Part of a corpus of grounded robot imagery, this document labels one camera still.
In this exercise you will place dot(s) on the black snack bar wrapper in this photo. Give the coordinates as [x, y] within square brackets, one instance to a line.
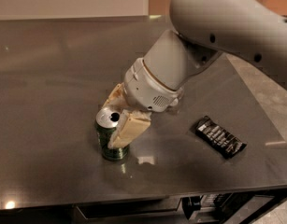
[219, 138]

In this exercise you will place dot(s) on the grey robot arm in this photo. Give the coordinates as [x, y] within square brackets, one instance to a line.
[202, 30]

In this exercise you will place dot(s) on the black equipment under table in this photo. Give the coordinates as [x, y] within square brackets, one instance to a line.
[229, 208]

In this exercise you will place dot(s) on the green soda can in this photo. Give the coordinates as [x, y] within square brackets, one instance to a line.
[106, 122]

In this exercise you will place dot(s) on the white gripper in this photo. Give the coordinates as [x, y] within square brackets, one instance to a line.
[147, 86]

